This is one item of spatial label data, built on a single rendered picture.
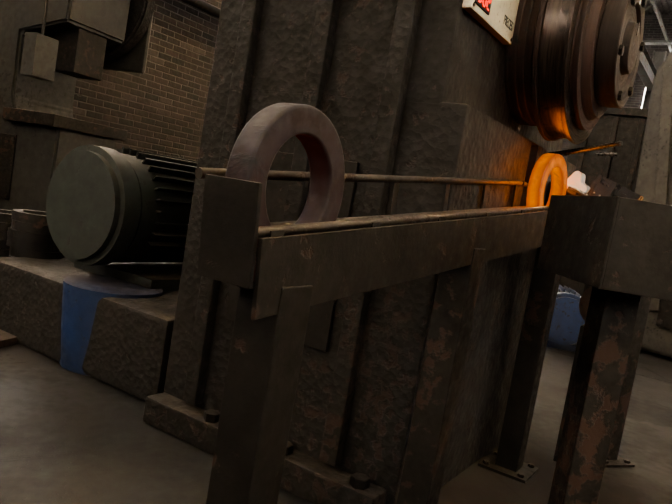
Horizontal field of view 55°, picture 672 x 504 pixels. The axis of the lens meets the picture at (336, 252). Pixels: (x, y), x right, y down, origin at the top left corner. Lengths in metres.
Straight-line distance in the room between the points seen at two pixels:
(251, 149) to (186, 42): 8.33
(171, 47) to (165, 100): 0.66
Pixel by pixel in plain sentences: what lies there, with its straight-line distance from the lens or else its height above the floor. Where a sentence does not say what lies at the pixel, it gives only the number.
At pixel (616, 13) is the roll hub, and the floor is 1.15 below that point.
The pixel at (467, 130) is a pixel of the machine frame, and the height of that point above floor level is 0.82.
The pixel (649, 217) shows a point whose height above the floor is 0.70.
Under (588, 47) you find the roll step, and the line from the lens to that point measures 1.62.
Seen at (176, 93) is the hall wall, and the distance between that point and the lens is 8.86.
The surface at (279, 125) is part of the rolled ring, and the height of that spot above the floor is 0.72.
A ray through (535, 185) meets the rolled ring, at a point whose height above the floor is 0.75.
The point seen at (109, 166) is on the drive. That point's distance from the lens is 2.10.
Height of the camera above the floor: 0.66
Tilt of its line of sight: 5 degrees down
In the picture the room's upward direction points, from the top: 10 degrees clockwise
